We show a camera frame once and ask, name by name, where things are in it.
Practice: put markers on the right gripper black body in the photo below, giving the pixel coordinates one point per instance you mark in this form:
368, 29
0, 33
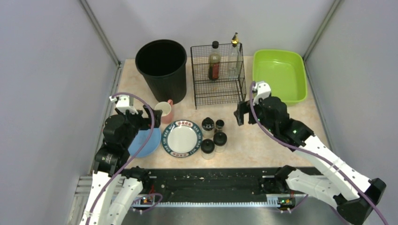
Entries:
246, 112

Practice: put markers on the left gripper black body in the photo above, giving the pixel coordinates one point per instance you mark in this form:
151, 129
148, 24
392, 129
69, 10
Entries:
149, 116

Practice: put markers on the spice jar black lid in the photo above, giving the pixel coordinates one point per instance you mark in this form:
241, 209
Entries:
220, 141
207, 128
207, 149

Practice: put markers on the clear glass bottle gold cap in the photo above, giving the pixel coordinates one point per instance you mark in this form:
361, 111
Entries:
234, 61

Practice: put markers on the dark sauce bottle black cap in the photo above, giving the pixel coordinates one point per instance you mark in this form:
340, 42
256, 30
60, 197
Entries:
214, 62

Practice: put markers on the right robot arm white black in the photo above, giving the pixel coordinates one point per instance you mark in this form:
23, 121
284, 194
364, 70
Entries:
353, 195

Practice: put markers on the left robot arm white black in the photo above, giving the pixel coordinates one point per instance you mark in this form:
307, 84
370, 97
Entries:
114, 188

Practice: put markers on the pink ceramic mug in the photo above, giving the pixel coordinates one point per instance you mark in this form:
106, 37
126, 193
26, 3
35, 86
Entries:
167, 111

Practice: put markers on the blue plastic plate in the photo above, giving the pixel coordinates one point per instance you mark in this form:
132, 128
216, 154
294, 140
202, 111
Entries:
152, 144

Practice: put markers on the small dark spice jar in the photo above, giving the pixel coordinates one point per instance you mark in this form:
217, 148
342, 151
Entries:
219, 125

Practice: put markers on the white plate with blue rim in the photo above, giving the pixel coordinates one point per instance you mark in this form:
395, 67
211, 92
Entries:
181, 138

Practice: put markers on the green plastic basin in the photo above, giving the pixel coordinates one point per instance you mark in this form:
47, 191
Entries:
284, 71

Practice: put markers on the black plastic waste bin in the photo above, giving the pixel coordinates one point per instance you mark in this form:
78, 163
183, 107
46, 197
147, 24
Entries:
162, 63

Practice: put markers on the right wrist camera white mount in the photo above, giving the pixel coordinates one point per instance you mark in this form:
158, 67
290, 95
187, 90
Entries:
260, 90

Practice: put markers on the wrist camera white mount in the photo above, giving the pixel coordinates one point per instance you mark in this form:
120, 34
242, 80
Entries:
260, 90
124, 103

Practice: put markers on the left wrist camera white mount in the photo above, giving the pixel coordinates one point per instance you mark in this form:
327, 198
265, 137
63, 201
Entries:
124, 103

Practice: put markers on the black wire mesh rack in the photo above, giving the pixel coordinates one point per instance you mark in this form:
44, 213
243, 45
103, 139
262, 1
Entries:
221, 91

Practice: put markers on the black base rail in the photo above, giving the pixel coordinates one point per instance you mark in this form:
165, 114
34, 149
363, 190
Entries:
216, 185

